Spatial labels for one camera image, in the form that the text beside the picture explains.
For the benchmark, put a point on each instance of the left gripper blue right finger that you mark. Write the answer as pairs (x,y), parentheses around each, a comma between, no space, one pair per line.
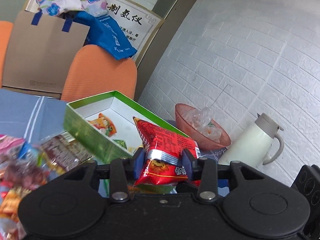
(207,171)

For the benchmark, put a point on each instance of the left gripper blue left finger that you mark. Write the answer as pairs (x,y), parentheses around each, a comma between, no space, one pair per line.
(118,172)

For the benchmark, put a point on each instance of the red twist snack bag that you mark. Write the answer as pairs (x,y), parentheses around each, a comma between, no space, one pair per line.
(11,197)

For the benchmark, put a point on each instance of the green pea snack bag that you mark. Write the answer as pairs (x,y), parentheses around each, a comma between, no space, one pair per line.
(123,144)

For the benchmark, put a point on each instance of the pink glass bowl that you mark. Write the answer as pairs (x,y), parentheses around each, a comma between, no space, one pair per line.
(199,125)

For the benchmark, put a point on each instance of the orange snack bag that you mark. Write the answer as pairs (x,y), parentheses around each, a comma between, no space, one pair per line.
(104,125)

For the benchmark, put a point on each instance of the green cardboard box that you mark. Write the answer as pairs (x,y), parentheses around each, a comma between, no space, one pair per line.
(121,110)

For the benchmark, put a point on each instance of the white thermos jug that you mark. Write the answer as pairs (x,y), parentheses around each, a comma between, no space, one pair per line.
(254,142)

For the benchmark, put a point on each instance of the brown yellow nut packet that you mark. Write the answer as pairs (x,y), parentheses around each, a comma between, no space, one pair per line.
(62,153)

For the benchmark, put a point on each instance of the clear dried fruit packet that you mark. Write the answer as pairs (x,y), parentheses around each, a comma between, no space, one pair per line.
(25,173)

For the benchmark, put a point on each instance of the right orange chair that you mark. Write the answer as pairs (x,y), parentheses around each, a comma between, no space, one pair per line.
(95,71)

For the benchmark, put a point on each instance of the orange chair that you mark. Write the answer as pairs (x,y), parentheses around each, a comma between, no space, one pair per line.
(5,32)
(95,71)

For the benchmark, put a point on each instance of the pink-top clear snack packet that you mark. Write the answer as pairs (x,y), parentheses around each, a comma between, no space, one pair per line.
(10,147)

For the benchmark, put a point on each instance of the blue fabric bag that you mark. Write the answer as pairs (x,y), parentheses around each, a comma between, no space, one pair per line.
(105,33)

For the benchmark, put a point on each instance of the brown paper bag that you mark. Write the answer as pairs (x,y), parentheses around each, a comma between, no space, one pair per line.
(40,52)

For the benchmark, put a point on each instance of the left orange chair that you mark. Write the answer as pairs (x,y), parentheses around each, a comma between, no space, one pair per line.
(5,32)

